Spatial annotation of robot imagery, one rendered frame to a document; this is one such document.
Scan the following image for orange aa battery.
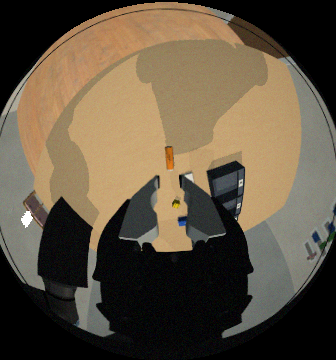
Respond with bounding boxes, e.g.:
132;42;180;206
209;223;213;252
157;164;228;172
165;146;174;171

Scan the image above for yellow die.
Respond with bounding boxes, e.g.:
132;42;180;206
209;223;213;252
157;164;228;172
172;199;180;208

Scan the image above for white domino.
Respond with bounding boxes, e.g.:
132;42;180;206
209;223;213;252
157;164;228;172
182;172;194;182

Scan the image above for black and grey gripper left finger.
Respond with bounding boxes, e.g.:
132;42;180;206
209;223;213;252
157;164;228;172
92;175;160;282

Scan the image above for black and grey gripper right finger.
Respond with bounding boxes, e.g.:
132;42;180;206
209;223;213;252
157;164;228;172
179;174;254;275

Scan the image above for dark grey bin rack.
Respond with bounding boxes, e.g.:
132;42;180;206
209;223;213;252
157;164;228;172
206;161;245;221

